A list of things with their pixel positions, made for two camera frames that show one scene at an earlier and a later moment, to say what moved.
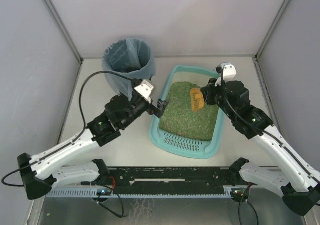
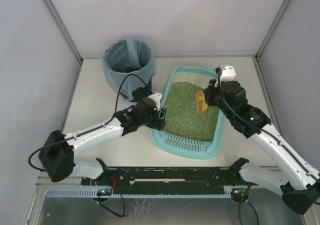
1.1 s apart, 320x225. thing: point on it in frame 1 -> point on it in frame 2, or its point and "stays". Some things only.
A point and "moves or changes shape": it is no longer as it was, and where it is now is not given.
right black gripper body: x=207 y=95 stays
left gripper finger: x=157 y=112 -> x=159 y=125
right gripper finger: x=205 y=99 stays
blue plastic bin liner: x=131 y=58 stays
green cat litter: x=180 y=119 stays
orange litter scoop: x=197 y=99 moves or changes shape
